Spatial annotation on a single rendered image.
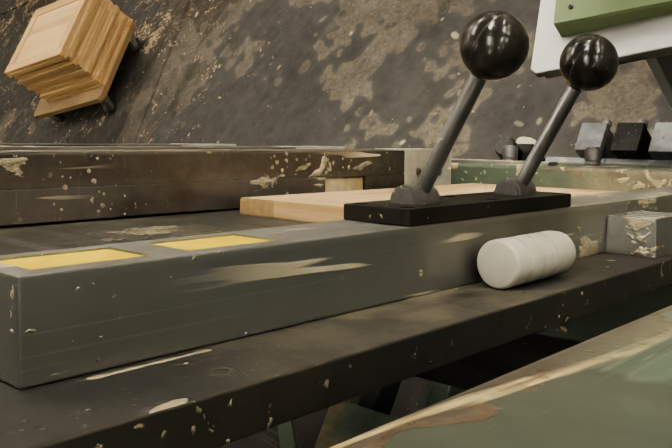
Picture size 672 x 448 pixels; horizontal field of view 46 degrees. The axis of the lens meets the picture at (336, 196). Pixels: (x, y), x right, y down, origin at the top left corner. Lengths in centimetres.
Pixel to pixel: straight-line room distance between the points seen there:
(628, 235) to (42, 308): 47
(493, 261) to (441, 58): 238
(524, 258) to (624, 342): 31
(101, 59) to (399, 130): 191
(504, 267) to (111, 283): 25
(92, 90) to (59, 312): 392
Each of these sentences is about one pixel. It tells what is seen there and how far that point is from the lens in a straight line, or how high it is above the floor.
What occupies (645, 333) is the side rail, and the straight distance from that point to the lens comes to 17.
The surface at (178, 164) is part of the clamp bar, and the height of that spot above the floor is 138.
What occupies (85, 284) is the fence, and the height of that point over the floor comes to 169.
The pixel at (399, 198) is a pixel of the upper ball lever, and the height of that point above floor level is 151.
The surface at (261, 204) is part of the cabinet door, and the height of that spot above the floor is 131.
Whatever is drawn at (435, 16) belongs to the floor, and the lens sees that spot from 300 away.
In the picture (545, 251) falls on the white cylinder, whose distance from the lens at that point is 50.
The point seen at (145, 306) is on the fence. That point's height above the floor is 166.
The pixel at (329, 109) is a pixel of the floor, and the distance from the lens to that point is 302.
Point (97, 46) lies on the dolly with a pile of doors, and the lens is 415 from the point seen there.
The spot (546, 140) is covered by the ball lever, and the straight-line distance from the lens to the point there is 56.
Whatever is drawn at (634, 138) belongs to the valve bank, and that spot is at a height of 76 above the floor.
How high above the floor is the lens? 185
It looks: 42 degrees down
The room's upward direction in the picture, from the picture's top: 51 degrees counter-clockwise
